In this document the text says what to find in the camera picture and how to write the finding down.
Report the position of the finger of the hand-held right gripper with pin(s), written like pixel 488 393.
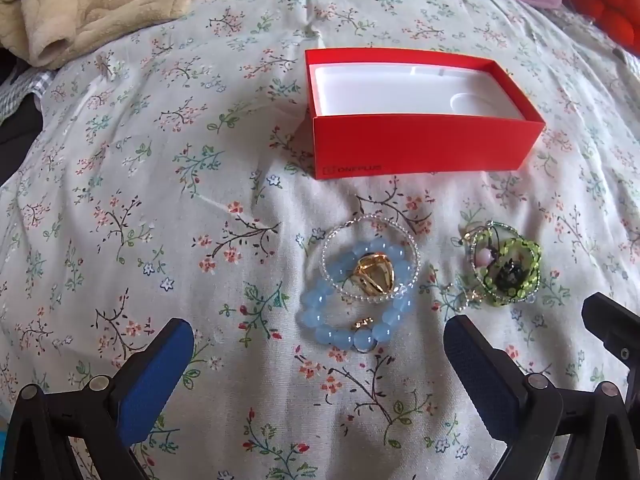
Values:
pixel 612 327

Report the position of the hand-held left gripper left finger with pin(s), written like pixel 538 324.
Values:
pixel 155 385

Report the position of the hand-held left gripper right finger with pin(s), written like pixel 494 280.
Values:
pixel 477 375

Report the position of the black hair claw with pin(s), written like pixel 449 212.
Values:
pixel 510 272

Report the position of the small gold earring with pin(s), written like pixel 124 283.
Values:
pixel 363 323

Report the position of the red cardboard box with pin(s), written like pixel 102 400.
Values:
pixel 400 147

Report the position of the gold bow earring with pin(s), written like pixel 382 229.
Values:
pixel 473 300

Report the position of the floral bed sheet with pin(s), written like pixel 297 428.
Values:
pixel 150 210

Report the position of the dark cloth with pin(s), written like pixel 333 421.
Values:
pixel 15 140

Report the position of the grey plaid cloth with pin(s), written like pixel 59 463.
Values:
pixel 20 90

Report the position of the red cushion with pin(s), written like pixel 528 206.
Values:
pixel 600 0

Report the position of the beige fleece blanket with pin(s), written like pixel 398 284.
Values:
pixel 110 0

